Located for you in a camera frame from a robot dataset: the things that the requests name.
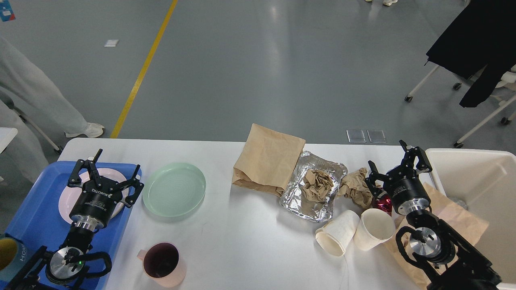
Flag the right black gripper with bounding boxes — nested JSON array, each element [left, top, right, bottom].
[[365, 140, 433, 216]]

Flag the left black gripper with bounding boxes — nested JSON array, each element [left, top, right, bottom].
[[67, 149, 145, 230]]

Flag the light green plate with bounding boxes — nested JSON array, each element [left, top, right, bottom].
[[142, 163, 206, 218]]

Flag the pink mug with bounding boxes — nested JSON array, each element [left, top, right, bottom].
[[136, 242, 187, 288]]

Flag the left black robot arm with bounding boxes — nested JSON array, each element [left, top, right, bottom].
[[1, 150, 144, 290]]

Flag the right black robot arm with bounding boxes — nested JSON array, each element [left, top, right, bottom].
[[365, 140, 501, 290]]

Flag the red foil wrapper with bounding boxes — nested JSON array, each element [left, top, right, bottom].
[[372, 194, 393, 216]]

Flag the crumpled brown paper ball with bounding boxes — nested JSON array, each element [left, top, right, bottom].
[[337, 168, 372, 209]]

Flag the white sneaker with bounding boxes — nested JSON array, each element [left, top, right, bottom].
[[64, 122, 105, 138]]

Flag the upright white paper cup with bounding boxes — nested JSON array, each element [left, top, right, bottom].
[[353, 209, 396, 251]]

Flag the blue plastic tray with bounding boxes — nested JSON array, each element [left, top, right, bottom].
[[5, 161, 142, 290]]

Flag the crumpled brown paper in tray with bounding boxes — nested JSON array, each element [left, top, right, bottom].
[[302, 169, 334, 203]]

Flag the white plastic bin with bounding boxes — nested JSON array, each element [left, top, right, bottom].
[[426, 149, 516, 290]]

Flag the brown paper bag right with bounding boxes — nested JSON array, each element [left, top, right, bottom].
[[385, 183, 489, 290]]

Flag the brown paper bag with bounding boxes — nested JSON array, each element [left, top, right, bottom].
[[385, 183, 489, 290], [232, 123, 306, 197]]

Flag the lying white paper cup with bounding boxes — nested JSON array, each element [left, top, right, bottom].
[[315, 210, 360, 257]]

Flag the aluminium foil tray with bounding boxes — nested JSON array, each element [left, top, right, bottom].
[[280, 151, 348, 222]]

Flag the blue yellow mug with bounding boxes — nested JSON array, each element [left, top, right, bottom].
[[0, 237, 29, 282]]

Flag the person in grey trousers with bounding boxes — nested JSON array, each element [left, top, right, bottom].
[[0, 38, 88, 183]]

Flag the brown paper bag centre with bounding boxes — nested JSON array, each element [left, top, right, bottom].
[[232, 123, 306, 197]]

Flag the white rolling chair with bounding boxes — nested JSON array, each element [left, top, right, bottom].
[[404, 64, 516, 149]]

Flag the black jacket on chair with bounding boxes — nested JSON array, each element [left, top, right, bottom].
[[426, 0, 516, 108]]

